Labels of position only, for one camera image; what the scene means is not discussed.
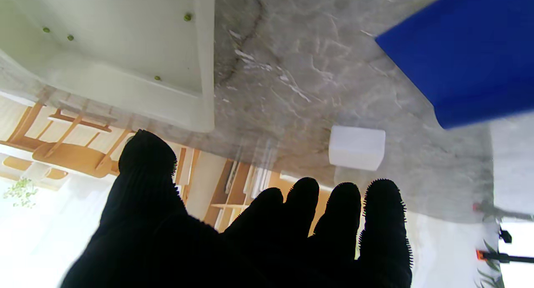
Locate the blue plastic scraper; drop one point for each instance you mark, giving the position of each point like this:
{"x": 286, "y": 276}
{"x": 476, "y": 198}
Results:
{"x": 471, "y": 54}

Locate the scattered green beans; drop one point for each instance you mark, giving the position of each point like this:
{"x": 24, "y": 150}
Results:
{"x": 187, "y": 17}

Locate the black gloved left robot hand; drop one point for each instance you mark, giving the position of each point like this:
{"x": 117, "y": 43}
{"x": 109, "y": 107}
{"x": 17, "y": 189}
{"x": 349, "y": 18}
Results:
{"x": 167, "y": 250}

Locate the printed room backdrop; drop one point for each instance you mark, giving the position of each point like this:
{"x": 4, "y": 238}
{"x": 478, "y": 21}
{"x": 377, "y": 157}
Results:
{"x": 50, "y": 154}

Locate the white square jar lid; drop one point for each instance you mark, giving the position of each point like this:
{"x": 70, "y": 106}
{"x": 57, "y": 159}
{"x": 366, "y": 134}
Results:
{"x": 356, "y": 148}

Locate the leaf print white backdrop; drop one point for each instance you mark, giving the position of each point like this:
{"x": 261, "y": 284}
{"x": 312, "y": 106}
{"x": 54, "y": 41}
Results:
{"x": 492, "y": 258}

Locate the cream baking tray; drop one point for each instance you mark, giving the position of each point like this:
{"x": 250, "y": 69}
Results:
{"x": 125, "y": 50}

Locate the black tripod stand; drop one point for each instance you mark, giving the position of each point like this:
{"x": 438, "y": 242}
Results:
{"x": 509, "y": 258}

